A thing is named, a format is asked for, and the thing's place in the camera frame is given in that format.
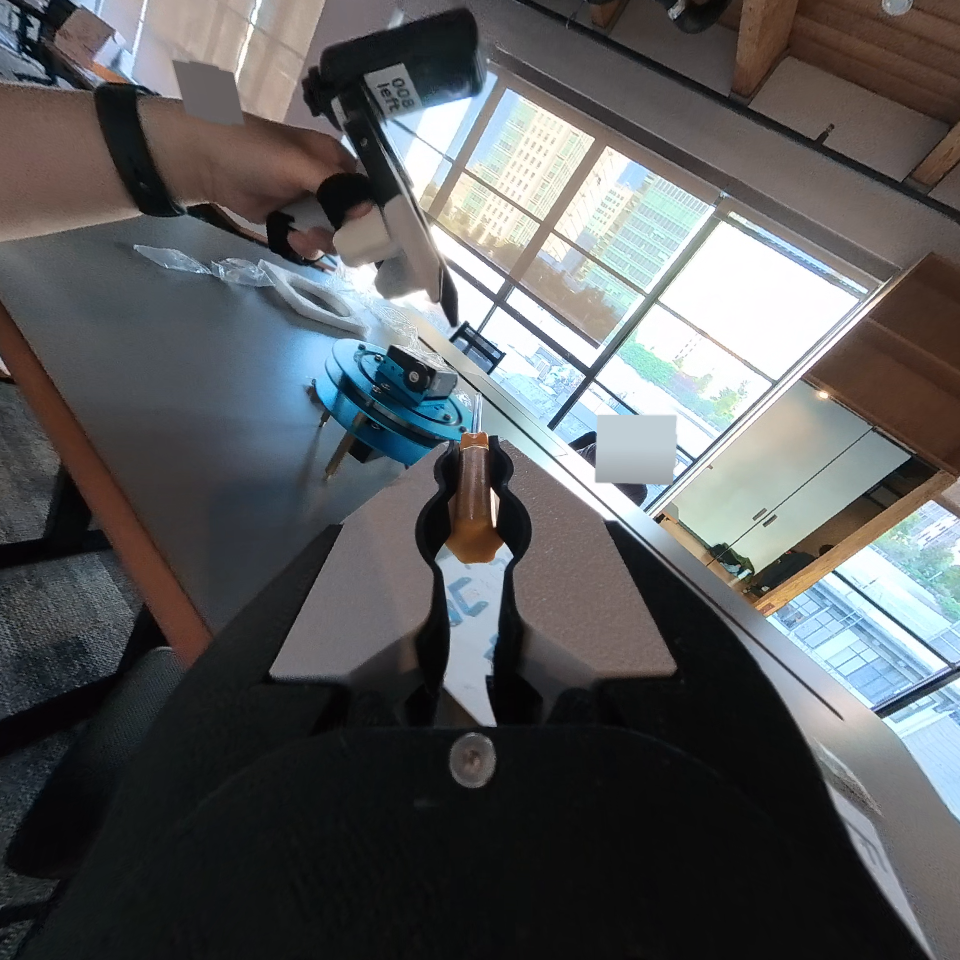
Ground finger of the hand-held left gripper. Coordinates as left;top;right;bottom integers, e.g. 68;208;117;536
372;196;462;329

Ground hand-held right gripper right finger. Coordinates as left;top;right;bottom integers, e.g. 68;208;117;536
486;437;679;727

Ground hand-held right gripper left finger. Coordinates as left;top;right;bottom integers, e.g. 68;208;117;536
268;441;462;727

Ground yellow handled screwdriver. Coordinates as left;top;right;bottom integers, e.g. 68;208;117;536
447;392;513;565

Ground blue round servo base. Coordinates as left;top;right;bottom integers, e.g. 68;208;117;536
309;337;483;483

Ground person's left forearm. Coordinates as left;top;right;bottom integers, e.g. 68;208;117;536
0;81;147;243

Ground person's left hand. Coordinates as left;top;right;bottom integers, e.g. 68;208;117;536
142;96;361;261

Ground clear plastic bag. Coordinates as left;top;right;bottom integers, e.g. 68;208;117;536
133;243;213;279
366;298;425;342
211;256;275;288

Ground black chair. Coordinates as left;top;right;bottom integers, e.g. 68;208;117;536
448;321;505;378

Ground white double door cabinet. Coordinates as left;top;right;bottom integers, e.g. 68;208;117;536
660;381;920;601

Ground large paned window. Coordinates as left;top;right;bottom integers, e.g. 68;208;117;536
390;71;882;492

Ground black wristband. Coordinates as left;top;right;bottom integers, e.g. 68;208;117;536
93;82;187;219

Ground grey mesh office chair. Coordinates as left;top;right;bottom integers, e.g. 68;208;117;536
3;645;189;882

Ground cardboard box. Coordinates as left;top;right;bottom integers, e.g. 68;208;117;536
56;7;125;69

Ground white foam frame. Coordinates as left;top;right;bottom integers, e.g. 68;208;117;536
257;258;370;336

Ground wooden ceiling frame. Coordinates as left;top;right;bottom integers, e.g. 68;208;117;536
731;0;960;189

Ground wooden wall unit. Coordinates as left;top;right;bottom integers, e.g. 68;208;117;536
753;251;960;618

